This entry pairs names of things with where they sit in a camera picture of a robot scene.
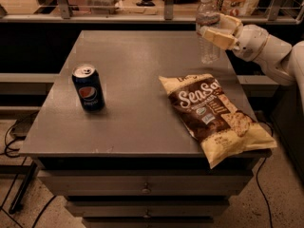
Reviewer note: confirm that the grey drawer cabinet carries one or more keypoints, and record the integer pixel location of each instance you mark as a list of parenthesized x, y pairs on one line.
[(132, 164)]

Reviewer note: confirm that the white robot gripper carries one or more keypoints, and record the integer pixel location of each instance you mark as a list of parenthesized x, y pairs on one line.
[(252, 43)]

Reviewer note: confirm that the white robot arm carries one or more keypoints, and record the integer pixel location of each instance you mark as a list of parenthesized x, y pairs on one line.
[(279, 60)]

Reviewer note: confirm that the blue Pepsi soda can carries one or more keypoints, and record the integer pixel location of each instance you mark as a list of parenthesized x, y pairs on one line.
[(86, 80)]

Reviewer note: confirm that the grey metal shelf rail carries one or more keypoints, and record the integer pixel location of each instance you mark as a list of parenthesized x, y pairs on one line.
[(77, 11)]

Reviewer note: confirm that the clear plastic water bottle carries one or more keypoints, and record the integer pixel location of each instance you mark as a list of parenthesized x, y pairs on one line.
[(207, 16)]

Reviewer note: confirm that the Sea Salt chips bag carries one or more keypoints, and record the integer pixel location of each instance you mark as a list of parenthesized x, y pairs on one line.
[(211, 118)]

